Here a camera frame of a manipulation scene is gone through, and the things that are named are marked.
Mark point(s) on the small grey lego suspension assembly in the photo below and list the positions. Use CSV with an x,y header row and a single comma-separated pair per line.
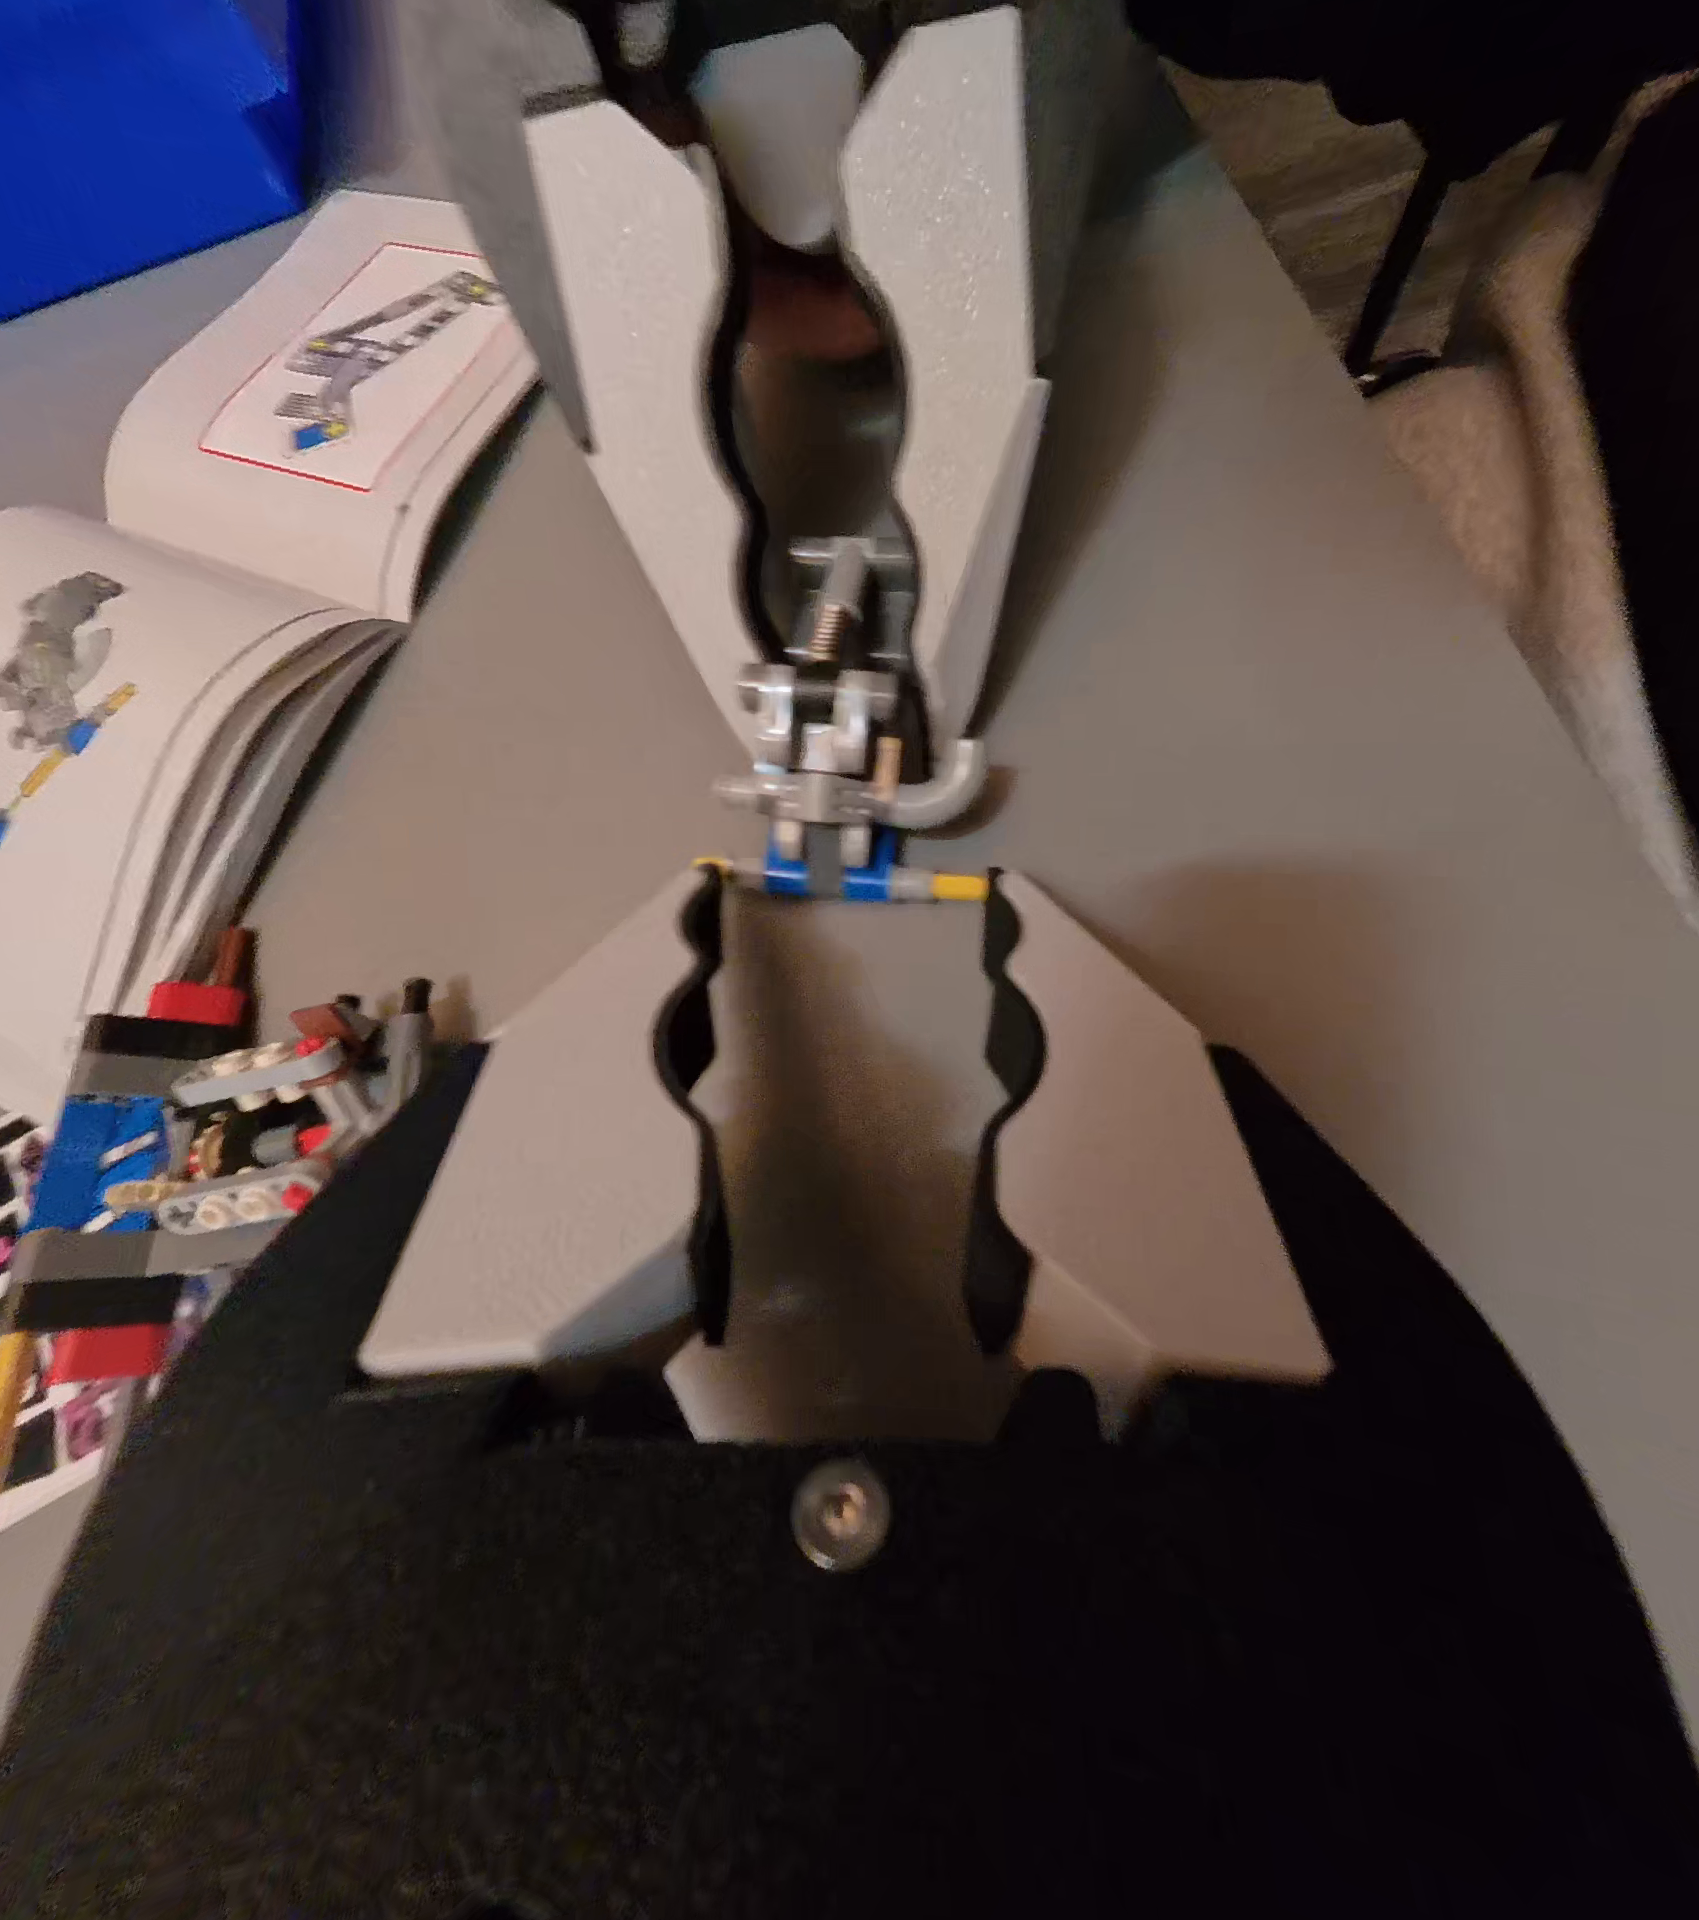
x,y
822,721

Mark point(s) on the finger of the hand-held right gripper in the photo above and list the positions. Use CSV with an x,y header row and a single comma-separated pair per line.
x,y
955,300
621,300

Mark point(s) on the blue plastic bin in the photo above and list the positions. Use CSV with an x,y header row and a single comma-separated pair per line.
x,y
68,133

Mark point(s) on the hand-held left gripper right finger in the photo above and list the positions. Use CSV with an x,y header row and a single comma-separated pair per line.
x,y
1149,1182

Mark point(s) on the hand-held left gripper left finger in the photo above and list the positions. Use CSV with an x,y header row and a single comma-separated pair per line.
x,y
549,1182

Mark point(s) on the lego instruction booklet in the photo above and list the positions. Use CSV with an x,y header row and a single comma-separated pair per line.
x,y
192,631

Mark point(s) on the black metal chair leg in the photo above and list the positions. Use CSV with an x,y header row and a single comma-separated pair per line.
x,y
1400,256

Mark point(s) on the large lego chassis assembly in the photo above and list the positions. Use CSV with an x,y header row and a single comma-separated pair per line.
x,y
116,1168

